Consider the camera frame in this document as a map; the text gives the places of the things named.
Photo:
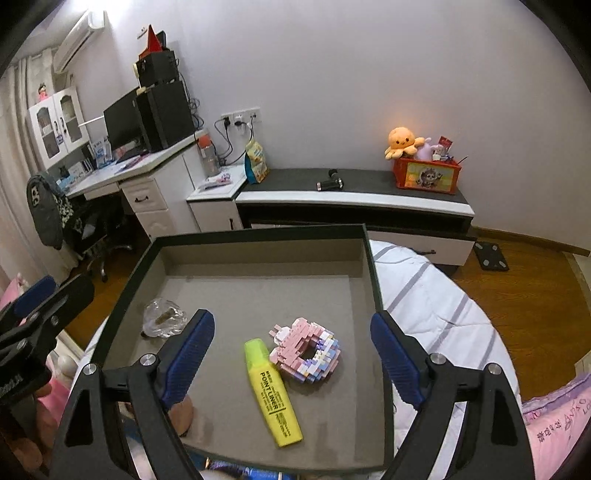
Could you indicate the black computer monitor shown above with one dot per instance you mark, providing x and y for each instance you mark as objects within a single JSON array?
[{"x": 121, "y": 122}]

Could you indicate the white striped quilt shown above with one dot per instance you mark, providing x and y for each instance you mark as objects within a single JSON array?
[{"x": 438, "y": 304}]

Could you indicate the black floor scale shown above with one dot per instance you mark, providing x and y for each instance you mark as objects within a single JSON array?
[{"x": 490, "y": 256}]

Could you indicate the white desk with drawers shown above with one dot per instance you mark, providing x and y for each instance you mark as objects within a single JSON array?
[{"x": 147, "y": 198}]

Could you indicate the black office chair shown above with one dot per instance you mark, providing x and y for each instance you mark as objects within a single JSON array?
[{"x": 97, "y": 235}]

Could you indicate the blue yellow snack bag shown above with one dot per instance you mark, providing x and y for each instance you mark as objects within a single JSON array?
[{"x": 256, "y": 161}]

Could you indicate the pink papers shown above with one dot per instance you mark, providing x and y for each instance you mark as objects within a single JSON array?
[{"x": 216, "y": 181}]

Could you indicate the clear bottle with red cap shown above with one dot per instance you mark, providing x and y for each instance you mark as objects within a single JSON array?
[{"x": 207, "y": 154}]

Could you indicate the black computer tower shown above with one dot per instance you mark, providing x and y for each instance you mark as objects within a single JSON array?
[{"x": 166, "y": 115}]

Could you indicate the white wall socket strip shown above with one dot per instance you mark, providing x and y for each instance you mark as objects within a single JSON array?
[{"x": 240, "y": 116}]

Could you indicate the orange octopus plush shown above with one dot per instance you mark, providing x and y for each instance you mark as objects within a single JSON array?
[{"x": 401, "y": 141}]

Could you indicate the black box on tower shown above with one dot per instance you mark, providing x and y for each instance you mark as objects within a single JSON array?
[{"x": 159, "y": 69}]

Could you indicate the dark shallow storage box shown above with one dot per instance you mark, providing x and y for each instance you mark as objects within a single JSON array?
[{"x": 221, "y": 300}]

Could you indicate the orange printed storage crate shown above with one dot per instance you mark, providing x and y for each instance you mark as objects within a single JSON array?
[{"x": 425, "y": 175}]

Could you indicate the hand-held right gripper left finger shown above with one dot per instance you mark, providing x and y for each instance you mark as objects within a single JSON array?
[{"x": 189, "y": 360}]

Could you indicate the white glass door cabinet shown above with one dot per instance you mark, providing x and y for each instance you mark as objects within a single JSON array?
[{"x": 57, "y": 124}]

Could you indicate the red triangular pennant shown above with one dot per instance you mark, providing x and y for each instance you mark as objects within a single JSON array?
[{"x": 152, "y": 44}]

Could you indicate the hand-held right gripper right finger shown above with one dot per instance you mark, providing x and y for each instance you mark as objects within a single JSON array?
[{"x": 397, "y": 360}]

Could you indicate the pink building block donut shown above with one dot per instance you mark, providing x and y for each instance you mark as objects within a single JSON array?
[{"x": 295, "y": 341}]

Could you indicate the dark patterned jacket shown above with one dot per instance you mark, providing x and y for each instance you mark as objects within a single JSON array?
[{"x": 46, "y": 207}]

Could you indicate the small red card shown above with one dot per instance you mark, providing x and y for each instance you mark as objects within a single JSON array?
[{"x": 444, "y": 142}]

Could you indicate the row of books on desk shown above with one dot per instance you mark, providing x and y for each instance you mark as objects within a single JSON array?
[{"x": 87, "y": 161}]

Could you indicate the small white side cabinet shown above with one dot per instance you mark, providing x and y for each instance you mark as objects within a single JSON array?
[{"x": 214, "y": 210}]

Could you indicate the purple plush toy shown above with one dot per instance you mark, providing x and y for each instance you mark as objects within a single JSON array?
[{"x": 427, "y": 150}]

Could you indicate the low black white cabinet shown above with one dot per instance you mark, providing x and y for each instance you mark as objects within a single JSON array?
[{"x": 369, "y": 203}]

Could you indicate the pink printed blanket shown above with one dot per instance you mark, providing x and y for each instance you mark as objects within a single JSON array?
[{"x": 558, "y": 424}]

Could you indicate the light curtain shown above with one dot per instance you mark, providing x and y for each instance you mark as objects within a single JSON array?
[{"x": 14, "y": 161}]

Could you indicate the yellow highlighter pen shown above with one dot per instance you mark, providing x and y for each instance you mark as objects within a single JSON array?
[{"x": 270, "y": 392}]

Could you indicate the white air conditioner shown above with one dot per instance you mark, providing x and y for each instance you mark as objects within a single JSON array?
[{"x": 81, "y": 39}]

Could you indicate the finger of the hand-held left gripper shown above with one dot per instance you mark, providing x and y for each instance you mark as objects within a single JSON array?
[
  {"x": 74, "y": 295},
  {"x": 34, "y": 295}
]

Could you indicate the small pink doll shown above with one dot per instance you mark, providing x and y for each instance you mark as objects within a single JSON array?
[{"x": 43, "y": 92}]

